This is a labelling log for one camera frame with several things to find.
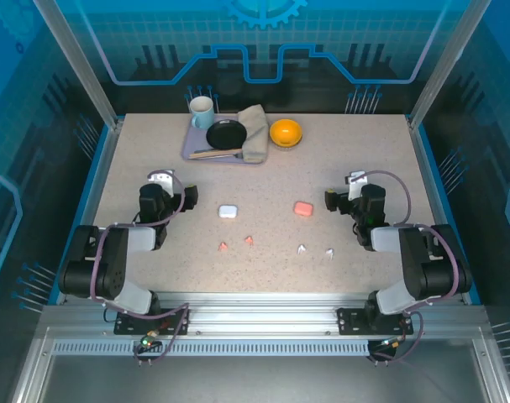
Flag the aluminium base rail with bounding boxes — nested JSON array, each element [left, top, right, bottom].
[[39, 291, 486, 339]]

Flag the aluminium table side rail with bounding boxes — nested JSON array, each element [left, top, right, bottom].
[[55, 117, 125, 304], [405, 115, 471, 304]]

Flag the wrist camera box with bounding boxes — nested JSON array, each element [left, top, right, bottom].
[[344, 170, 369, 201], [148, 169, 176, 196]]

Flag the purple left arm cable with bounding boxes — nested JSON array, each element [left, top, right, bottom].
[[88, 170, 192, 367]]

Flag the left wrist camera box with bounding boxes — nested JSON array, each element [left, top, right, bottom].
[[148, 169, 176, 196]]

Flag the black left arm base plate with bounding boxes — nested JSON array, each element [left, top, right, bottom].
[[113, 308, 192, 337]]

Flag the lavender plastic tray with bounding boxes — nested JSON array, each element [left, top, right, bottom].
[[181, 113, 271, 165]]

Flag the aluminium frame post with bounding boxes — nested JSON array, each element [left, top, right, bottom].
[[32, 0, 124, 130], [407, 0, 478, 130]]

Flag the wooden chopsticks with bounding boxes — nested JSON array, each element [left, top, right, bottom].
[[188, 148, 244, 161]]

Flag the grey metal shelf panel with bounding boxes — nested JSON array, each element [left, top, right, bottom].
[[10, 327, 507, 403]]

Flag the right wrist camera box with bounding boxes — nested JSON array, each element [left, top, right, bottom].
[[344, 170, 369, 201]]

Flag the light blue mug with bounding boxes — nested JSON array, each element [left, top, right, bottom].
[[189, 95, 217, 131]]

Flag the slotted grey cable duct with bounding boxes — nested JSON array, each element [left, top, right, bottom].
[[52, 340, 371, 356]]

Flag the grey folded cloth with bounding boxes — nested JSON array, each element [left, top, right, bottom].
[[237, 104, 269, 164]]

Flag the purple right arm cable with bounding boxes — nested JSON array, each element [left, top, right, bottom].
[[350, 169, 462, 367]]

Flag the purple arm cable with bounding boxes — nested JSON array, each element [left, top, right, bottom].
[[88, 170, 192, 367], [350, 169, 462, 367]]

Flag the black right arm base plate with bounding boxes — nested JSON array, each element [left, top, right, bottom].
[[336, 307, 415, 337]]

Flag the yellow bowl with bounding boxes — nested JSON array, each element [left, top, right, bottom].
[[269, 118, 303, 151]]

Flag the black round plate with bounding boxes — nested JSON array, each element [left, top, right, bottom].
[[206, 120, 249, 150]]

